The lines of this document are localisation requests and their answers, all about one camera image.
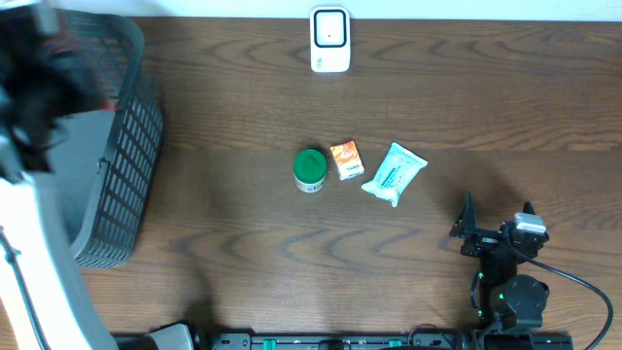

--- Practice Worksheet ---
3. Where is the small orange box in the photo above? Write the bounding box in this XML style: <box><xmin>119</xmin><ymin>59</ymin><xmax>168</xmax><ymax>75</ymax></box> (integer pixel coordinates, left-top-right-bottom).
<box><xmin>330</xmin><ymin>140</ymin><xmax>364</xmax><ymax>181</ymax></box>

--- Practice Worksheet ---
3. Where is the light blue wipes pack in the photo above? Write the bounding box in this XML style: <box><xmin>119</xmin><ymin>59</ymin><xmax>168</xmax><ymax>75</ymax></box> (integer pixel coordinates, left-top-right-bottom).
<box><xmin>362</xmin><ymin>142</ymin><xmax>428</xmax><ymax>207</ymax></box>

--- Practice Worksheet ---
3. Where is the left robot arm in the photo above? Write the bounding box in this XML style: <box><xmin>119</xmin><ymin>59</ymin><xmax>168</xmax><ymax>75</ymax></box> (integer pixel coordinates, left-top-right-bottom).
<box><xmin>1</xmin><ymin>1</ymin><xmax>195</xmax><ymax>349</ymax></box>

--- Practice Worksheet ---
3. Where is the grey plastic basket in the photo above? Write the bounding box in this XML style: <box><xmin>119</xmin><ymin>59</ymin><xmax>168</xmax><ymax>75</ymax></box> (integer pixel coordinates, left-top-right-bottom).
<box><xmin>49</xmin><ymin>10</ymin><xmax>164</xmax><ymax>269</ymax></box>

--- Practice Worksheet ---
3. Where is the white barcode scanner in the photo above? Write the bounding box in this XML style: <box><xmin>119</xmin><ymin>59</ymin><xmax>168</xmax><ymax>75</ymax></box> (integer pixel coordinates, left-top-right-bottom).
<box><xmin>309</xmin><ymin>6</ymin><xmax>351</xmax><ymax>73</ymax></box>

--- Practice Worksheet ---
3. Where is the green lid jar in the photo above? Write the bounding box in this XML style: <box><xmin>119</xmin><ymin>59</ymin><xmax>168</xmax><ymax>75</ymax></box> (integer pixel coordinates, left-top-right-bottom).
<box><xmin>293</xmin><ymin>149</ymin><xmax>328</xmax><ymax>193</ymax></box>

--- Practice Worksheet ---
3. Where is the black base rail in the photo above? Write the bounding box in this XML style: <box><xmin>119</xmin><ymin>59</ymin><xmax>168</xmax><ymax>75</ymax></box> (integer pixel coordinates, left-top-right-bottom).
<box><xmin>116</xmin><ymin>332</ymin><xmax>574</xmax><ymax>350</ymax></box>

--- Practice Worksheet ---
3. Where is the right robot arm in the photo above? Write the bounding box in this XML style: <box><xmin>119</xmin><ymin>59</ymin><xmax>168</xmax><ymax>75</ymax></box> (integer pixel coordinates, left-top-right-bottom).
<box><xmin>450</xmin><ymin>193</ymin><xmax>549</xmax><ymax>333</ymax></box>

